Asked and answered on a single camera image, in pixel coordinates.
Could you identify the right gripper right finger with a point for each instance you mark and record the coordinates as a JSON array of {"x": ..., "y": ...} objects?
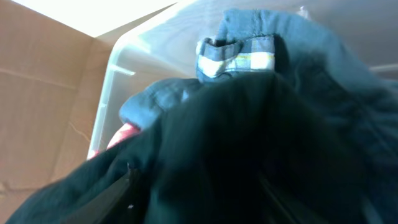
[{"x": 287, "y": 209}]

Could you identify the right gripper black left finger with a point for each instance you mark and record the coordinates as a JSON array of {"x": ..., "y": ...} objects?
[{"x": 119, "y": 203}]

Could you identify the coral pink shirt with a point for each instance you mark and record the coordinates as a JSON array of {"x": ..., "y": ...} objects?
[{"x": 125, "y": 131}]

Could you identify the navy garment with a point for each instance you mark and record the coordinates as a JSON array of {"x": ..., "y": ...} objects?
[{"x": 199, "y": 163}]

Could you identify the blue shirt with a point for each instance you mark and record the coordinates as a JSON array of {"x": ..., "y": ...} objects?
[{"x": 312, "y": 59}]

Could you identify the clear plastic storage bin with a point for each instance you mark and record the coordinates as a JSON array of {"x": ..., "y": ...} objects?
[{"x": 164, "y": 45}]

